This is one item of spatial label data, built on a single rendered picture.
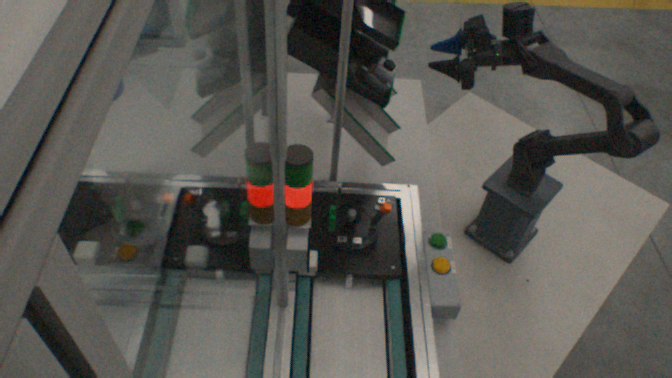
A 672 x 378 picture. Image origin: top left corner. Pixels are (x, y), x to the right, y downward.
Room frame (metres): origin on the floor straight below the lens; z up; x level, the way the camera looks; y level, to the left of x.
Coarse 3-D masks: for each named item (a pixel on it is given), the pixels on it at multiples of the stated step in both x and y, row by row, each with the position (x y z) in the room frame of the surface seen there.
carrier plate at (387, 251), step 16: (320, 192) 0.93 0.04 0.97; (320, 208) 0.88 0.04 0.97; (368, 208) 0.89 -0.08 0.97; (320, 224) 0.83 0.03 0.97; (384, 224) 0.84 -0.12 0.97; (320, 240) 0.78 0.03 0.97; (384, 240) 0.80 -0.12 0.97; (320, 256) 0.73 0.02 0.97; (336, 256) 0.74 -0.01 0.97; (352, 256) 0.74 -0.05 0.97; (368, 256) 0.75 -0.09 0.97; (384, 256) 0.75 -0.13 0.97; (400, 256) 0.75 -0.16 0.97; (320, 272) 0.69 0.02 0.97; (336, 272) 0.69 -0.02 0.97; (352, 272) 0.70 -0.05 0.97; (368, 272) 0.70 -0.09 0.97; (384, 272) 0.71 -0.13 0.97; (400, 272) 0.71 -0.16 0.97
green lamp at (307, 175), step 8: (312, 160) 0.61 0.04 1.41; (288, 168) 0.60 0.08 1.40; (296, 168) 0.59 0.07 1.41; (304, 168) 0.60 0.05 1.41; (312, 168) 0.61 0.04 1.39; (288, 176) 0.60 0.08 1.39; (296, 176) 0.59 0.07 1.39; (304, 176) 0.60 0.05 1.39; (312, 176) 0.62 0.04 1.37; (288, 184) 0.60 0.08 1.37; (296, 184) 0.59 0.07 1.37; (304, 184) 0.60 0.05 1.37
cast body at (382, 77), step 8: (376, 64) 1.09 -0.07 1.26; (384, 64) 1.08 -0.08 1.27; (392, 64) 1.08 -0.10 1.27; (360, 72) 1.09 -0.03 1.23; (368, 72) 1.08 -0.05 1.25; (376, 72) 1.07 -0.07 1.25; (384, 72) 1.06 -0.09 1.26; (392, 72) 1.07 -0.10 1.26; (368, 80) 1.07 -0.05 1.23; (376, 80) 1.07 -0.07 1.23; (384, 80) 1.06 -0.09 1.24; (392, 80) 1.09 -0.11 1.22; (376, 88) 1.06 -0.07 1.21; (384, 88) 1.06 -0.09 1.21
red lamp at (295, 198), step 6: (312, 180) 0.62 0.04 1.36; (288, 192) 0.60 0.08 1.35; (294, 192) 0.59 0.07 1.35; (300, 192) 0.60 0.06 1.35; (306, 192) 0.60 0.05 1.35; (288, 198) 0.60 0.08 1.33; (294, 198) 0.59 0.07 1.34; (300, 198) 0.60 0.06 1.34; (306, 198) 0.60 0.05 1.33; (288, 204) 0.60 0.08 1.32; (294, 204) 0.59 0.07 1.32; (300, 204) 0.60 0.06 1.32; (306, 204) 0.60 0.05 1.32
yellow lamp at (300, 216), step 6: (288, 210) 0.60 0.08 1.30; (294, 210) 0.59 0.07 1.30; (300, 210) 0.60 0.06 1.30; (306, 210) 0.60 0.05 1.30; (288, 216) 0.60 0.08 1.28; (294, 216) 0.59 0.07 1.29; (300, 216) 0.60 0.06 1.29; (306, 216) 0.60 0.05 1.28; (288, 222) 0.60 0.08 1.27; (294, 222) 0.59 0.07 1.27; (300, 222) 0.60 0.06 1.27; (306, 222) 0.60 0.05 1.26
